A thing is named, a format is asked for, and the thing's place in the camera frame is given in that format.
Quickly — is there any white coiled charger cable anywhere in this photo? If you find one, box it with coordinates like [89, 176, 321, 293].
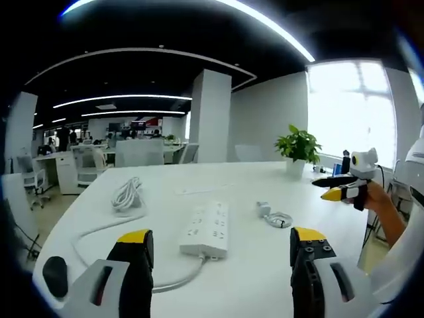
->
[264, 211, 294, 230]

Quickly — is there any white mesh office chair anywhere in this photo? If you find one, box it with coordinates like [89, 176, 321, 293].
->
[15, 154, 52, 210]
[70, 145, 107, 190]

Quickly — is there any white power strip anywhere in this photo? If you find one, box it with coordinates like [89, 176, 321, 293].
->
[179, 201, 231, 260]

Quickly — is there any white desk partition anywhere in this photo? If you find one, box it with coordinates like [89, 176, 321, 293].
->
[1, 173, 39, 248]

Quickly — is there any linear ceiling light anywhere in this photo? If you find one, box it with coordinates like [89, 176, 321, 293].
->
[52, 94, 193, 109]

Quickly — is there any black computer mouse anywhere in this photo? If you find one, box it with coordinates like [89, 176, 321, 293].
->
[42, 255, 69, 299]

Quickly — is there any white charger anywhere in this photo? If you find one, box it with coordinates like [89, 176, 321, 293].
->
[256, 200, 273, 218]

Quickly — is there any person's white sleeve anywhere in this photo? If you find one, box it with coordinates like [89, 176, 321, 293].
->
[357, 211, 424, 305]

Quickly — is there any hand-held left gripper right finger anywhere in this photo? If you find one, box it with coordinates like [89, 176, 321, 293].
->
[290, 227, 379, 318]

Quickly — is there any white background desk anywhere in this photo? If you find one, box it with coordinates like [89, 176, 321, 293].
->
[32, 151, 84, 195]

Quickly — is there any white power strip cable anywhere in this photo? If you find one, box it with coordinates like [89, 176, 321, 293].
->
[71, 176, 213, 294]

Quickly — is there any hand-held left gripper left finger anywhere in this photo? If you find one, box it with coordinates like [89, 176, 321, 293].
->
[70, 229, 155, 318]

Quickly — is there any white worn device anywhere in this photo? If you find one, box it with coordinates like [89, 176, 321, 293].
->
[405, 125, 424, 208]

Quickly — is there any green potted plant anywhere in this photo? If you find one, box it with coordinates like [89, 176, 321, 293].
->
[274, 124, 323, 176]

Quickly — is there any person's right hand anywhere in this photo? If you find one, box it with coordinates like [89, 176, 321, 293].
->
[363, 182, 391, 211]

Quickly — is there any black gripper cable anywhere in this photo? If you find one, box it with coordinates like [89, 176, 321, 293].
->
[376, 164, 388, 190]

